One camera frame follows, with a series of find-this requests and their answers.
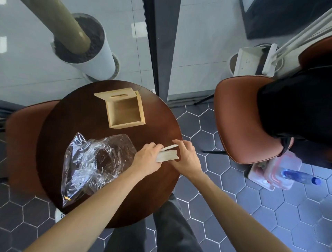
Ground person's right hand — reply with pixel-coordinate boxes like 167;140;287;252
170;139;204;179

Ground person's left hand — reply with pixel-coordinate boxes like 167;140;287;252
132;142;164;179

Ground stack of white paper napkins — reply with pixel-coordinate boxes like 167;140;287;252
156;144;180;163

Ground person's right forearm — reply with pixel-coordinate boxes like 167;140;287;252
182;170;295;252

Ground person's left forearm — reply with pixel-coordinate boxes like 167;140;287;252
23;162;146;252

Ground open wooden box with lid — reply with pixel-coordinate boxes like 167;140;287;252
94;88;146;129

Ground clear plastic bag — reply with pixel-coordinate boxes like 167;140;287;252
60;132;138;208

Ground person's grey trousers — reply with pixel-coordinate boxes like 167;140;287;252
103;193;197;252

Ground brown leather chair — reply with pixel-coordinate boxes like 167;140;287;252
298;36;332;70
5;100;62;201
194;76;295;165

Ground round dark brown table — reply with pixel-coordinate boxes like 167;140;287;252
36;80;183;229

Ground white planter saucer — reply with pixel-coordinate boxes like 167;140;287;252
82;52;121;82

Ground clear plastic storage box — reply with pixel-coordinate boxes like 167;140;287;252
247;150;303;191

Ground white round planter with soil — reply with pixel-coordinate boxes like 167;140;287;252
50;13;117;81

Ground white perforated object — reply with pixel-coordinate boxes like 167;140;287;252
54;207;66;224

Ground blue plastic water bottle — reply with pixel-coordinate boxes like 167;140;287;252
281;169;322;185

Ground white metal stand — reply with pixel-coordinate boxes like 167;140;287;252
228;7;332;78

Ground black garment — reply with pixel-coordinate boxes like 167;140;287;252
257;66;332;169

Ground olive green trunk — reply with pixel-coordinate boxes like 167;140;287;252
20;0;91;54

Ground dark floor mat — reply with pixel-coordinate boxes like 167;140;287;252
239;0;332;40

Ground black door frame post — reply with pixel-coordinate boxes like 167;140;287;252
143;0;181;101

